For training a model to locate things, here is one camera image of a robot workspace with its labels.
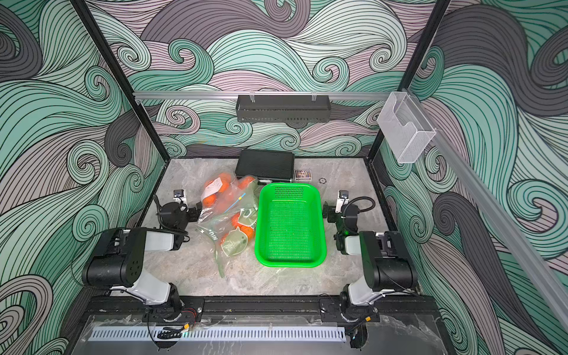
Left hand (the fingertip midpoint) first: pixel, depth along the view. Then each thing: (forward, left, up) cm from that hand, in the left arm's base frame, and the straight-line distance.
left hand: (189, 201), depth 94 cm
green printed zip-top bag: (-15, -21, +1) cm, 26 cm away
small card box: (+19, -52, -5) cm, 55 cm away
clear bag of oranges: (+3, -15, +1) cm, 16 cm away
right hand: (0, -64, 0) cm, 64 cm away
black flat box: (+25, -37, -4) cm, 45 cm away
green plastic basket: (-9, -44, -6) cm, 45 cm away
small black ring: (+17, -61, -7) cm, 64 cm away
